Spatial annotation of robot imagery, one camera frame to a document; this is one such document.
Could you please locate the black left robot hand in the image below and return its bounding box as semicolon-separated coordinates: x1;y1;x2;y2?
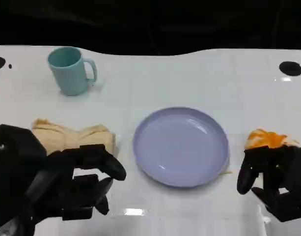
26;144;127;221

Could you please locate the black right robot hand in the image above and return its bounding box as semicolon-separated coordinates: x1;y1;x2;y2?
237;145;301;223

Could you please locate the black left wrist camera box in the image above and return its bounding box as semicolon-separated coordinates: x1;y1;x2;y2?
0;124;47;173

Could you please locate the lilac plate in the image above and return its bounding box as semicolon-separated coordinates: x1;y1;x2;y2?
133;107;230;189

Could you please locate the pale green mug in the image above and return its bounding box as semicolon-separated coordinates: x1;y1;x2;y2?
47;46;98;96

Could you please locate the beige towel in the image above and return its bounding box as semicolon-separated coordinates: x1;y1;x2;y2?
31;118;116;158

